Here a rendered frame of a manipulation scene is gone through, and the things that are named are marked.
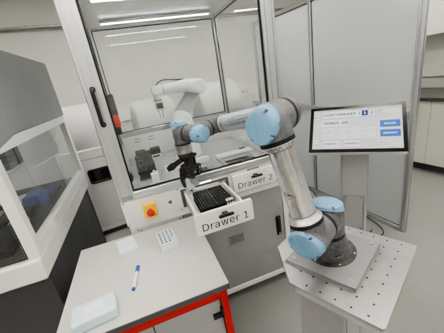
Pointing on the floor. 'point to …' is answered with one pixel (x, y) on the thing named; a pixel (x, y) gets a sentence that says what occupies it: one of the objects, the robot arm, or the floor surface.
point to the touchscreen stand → (354, 189)
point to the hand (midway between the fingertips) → (189, 191)
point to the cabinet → (245, 238)
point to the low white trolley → (154, 285)
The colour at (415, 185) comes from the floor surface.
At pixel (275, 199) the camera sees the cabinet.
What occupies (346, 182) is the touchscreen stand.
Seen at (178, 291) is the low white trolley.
